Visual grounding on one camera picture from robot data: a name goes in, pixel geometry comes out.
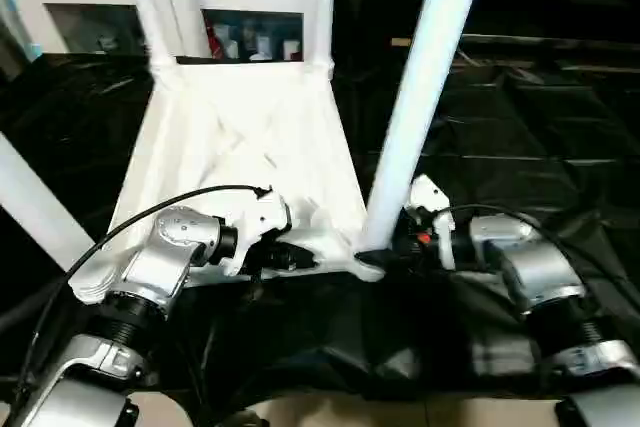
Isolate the white plastic table top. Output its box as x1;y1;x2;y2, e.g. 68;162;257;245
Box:
67;59;389;306

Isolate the white plastic table leg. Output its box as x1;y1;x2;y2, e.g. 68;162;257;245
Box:
0;134;97;274
308;0;337;81
119;0;177;89
360;0;494;256

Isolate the black plastic mat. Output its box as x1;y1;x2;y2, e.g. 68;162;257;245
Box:
0;39;640;401

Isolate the red white bottle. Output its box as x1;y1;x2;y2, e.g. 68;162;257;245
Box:
204;19;226;61

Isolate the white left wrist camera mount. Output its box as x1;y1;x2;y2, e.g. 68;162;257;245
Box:
224;188;295;279

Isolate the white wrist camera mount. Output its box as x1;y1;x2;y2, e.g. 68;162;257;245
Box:
407;174;458;272
224;188;295;279

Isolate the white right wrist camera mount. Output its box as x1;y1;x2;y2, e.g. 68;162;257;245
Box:
407;174;458;272

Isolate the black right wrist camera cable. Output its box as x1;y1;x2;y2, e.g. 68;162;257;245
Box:
439;203;592;269

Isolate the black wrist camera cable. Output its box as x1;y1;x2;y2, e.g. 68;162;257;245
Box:
439;203;592;269
14;184;275;398

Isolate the black left wrist camera cable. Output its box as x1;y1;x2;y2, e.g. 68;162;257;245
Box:
14;184;275;398

